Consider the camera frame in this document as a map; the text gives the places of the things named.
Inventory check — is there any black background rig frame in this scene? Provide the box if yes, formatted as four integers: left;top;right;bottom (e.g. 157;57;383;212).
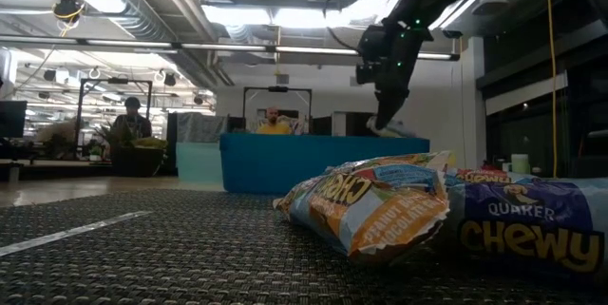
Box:
241;86;314;135
73;78;154;157

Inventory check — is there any black cabinet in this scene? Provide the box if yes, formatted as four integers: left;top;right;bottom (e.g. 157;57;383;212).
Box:
331;110;393;138

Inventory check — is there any person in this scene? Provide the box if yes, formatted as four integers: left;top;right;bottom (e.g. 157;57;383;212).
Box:
111;96;154;141
256;106;293;136

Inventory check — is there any green orange Chewy granola bar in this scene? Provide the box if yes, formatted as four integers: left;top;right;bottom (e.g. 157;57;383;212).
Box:
327;151;431;169

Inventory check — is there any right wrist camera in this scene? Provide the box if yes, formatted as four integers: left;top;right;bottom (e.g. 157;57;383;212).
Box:
355;24;385;86

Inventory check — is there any dark blue plastic bin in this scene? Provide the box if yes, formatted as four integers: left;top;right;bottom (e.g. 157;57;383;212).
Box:
218;132;431;197

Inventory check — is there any black ceiling cable reel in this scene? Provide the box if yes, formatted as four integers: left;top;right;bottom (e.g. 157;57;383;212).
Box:
50;0;87;38

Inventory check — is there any long LED light bar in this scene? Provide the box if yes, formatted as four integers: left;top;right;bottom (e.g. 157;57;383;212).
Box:
0;33;461;63

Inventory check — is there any grey covered partition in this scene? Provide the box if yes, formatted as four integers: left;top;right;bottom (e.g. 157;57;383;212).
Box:
175;112;230;143

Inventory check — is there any yellow hanging cable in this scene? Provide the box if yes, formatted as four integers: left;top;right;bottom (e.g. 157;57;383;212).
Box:
544;0;560;179

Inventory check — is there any orange peanut butter granola bar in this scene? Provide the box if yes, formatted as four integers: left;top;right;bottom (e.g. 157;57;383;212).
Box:
273;167;451;267

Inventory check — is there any yellow plastic bin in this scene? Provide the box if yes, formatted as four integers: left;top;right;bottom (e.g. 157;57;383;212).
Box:
428;150;457;169

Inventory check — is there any large silver ventilation duct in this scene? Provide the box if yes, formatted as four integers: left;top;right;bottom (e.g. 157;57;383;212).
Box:
40;0;180;44

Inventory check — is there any pale green cylinder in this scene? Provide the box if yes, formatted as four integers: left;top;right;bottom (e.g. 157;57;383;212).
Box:
510;153;531;176

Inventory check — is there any red Chewy granola bar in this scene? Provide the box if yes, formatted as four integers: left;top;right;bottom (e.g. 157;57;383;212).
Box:
453;166;513;185

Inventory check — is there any black monitor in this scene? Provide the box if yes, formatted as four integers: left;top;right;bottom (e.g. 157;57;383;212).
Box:
0;100;29;139

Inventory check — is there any mint green plastic bin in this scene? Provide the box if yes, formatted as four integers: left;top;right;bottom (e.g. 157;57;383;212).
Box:
175;142;224;184

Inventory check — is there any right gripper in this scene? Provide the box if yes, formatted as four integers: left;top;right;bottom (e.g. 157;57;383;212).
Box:
373;22;433;131

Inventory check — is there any blue Quaker Chewy granola bar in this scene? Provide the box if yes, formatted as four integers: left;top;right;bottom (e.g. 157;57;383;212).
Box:
446;176;608;287

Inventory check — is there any grey woven placemat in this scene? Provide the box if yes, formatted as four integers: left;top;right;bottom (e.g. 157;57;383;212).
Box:
0;188;608;305

